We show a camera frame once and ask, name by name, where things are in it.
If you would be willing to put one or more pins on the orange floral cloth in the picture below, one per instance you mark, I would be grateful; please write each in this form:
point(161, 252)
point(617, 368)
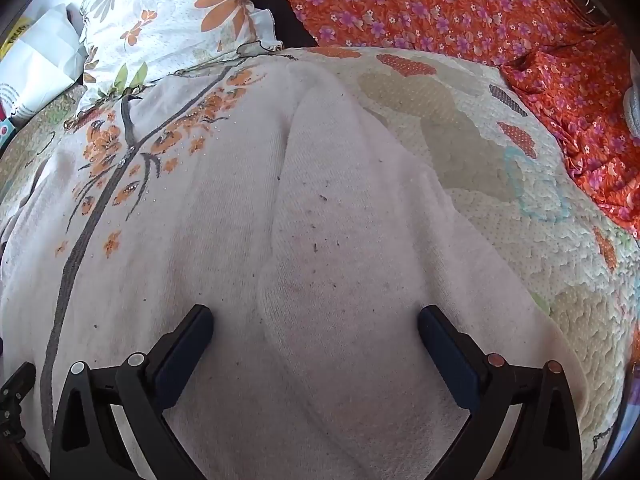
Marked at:
point(450, 5)

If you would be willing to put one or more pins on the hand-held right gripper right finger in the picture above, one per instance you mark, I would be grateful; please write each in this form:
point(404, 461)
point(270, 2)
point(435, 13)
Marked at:
point(450, 360)

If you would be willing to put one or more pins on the white floral pillow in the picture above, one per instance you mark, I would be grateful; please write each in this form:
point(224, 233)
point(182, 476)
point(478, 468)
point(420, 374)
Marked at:
point(170, 20)

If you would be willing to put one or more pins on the heart patterned quilt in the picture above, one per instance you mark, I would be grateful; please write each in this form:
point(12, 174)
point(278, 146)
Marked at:
point(525, 210)

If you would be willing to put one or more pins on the grey cloth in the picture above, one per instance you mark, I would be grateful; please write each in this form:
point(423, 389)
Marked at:
point(634, 115)

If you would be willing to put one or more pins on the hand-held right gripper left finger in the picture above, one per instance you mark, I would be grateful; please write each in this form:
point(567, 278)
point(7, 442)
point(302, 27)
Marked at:
point(182, 360)

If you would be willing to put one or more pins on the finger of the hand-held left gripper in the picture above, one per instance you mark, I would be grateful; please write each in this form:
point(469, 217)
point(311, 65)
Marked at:
point(17, 385)

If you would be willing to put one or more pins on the white floral sweater grey trim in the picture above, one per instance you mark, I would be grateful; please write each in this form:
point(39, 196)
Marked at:
point(300, 210)

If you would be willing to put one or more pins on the white plastic bag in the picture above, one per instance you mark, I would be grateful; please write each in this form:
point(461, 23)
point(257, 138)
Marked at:
point(40, 60)

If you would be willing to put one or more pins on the dark cloth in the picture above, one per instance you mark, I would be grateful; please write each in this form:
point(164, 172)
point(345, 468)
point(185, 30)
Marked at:
point(275, 0)

